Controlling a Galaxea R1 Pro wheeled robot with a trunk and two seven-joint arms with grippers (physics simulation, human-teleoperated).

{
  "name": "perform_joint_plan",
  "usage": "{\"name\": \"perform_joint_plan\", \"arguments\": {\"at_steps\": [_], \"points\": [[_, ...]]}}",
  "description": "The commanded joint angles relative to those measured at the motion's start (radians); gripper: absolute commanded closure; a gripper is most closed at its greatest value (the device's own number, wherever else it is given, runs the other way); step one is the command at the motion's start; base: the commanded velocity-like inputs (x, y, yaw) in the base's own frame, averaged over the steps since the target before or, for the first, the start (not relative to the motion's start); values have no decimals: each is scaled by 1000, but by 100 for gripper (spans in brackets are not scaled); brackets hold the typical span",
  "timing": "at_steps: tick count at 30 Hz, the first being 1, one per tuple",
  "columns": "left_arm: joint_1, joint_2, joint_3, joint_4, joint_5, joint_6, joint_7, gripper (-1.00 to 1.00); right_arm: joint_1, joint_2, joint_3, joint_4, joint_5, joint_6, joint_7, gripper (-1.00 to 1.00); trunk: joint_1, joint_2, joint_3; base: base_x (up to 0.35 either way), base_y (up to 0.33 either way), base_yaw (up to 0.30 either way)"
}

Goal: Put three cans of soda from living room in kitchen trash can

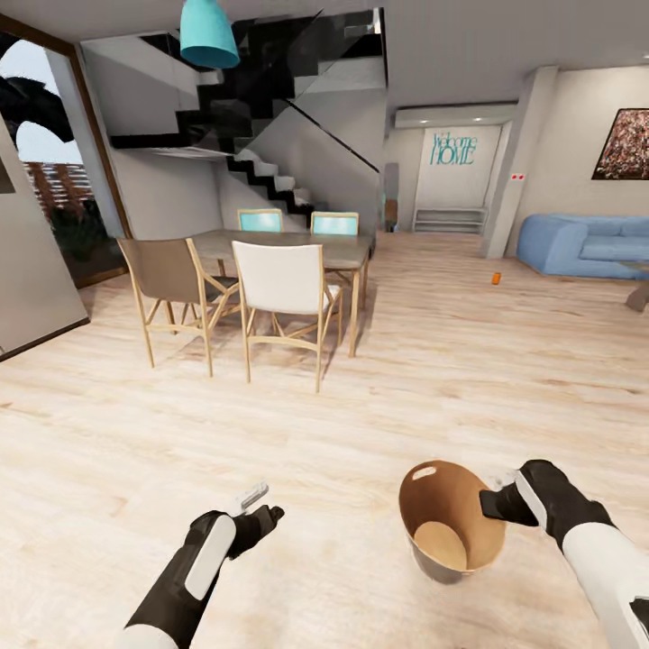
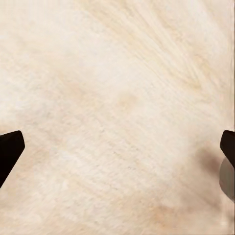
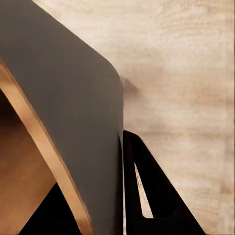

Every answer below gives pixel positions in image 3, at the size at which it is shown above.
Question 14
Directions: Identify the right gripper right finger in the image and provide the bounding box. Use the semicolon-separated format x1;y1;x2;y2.
123;130;206;235

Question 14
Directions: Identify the trash can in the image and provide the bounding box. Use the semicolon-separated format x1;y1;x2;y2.
0;0;124;235

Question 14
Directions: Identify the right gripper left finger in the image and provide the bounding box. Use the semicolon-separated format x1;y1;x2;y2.
18;183;81;235

